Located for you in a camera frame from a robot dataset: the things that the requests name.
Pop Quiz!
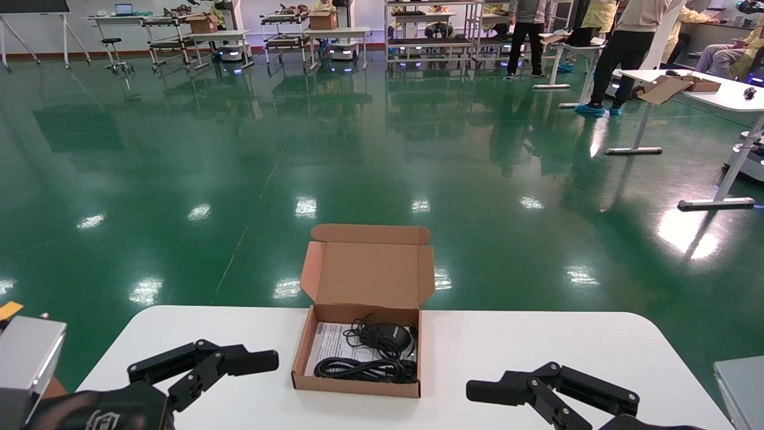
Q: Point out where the open flat cardboard box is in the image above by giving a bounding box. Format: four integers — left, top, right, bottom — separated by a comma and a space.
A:
637, 74, 722, 106

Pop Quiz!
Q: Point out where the seated person in grey trousers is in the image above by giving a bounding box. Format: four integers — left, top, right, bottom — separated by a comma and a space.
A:
695, 18, 764, 81

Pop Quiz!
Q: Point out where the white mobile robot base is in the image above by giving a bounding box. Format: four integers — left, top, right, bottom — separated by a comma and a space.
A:
326, 41, 360, 62
212, 43, 247, 64

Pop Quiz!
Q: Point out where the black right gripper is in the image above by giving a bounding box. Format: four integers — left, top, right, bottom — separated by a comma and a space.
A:
467, 362, 708, 430

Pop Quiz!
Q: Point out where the metal cart with parts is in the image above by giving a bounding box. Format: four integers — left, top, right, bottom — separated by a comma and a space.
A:
142, 6, 201, 72
260, 5, 312, 67

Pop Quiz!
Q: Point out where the standing person in yellow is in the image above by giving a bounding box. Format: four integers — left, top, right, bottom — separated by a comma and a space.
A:
558, 0, 620, 73

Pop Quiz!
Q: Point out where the large white pedestal table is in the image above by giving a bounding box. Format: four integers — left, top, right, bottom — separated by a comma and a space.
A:
605, 69, 764, 211

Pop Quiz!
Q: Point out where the white desk with laptop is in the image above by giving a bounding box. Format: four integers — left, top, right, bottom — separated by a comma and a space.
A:
87, 13, 153, 42

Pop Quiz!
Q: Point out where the black board on stand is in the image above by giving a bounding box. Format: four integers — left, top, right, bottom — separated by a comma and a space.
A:
0, 0, 92, 71

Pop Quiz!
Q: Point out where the person in grey top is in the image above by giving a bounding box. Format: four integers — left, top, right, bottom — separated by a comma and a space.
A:
506, 0, 551, 80

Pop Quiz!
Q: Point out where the coiled black power cable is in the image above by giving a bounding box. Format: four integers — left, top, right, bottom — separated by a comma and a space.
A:
314, 356, 419, 385

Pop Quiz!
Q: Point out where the seated person in yellow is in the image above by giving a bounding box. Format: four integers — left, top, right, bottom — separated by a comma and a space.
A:
660, 0, 723, 66

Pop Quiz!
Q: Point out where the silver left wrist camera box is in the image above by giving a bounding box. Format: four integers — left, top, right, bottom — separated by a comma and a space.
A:
0, 315, 67, 430

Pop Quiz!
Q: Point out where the small white pedestal table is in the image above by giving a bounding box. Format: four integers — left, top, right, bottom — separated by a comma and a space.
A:
532, 30, 606, 109

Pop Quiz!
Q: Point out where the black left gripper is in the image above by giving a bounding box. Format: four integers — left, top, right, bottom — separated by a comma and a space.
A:
27, 339, 279, 430

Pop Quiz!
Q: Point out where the brown cardboard storage box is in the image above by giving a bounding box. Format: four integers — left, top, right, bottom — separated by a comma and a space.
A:
291, 224, 436, 399

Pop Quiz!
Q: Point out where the black power adapter with cord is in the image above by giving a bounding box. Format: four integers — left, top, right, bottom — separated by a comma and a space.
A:
343, 315, 419, 363

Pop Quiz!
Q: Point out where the black swivel stool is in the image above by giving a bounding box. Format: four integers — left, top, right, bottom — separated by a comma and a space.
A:
100, 38, 135, 76

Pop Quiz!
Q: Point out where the white work table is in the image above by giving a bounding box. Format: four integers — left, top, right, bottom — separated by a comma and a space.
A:
188, 30, 255, 71
303, 27, 372, 71

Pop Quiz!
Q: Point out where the metal shelf rack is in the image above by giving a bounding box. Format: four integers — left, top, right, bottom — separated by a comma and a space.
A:
384, 0, 485, 71
477, 0, 559, 66

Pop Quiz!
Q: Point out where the white printed manual sheet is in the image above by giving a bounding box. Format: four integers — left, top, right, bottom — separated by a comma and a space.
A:
304, 322, 386, 378

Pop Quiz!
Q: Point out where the person in beige top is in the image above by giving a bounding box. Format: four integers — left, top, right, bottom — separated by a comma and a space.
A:
575, 0, 672, 117

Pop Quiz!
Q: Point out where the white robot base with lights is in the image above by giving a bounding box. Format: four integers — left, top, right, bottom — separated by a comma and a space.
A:
721, 130, 764, 183

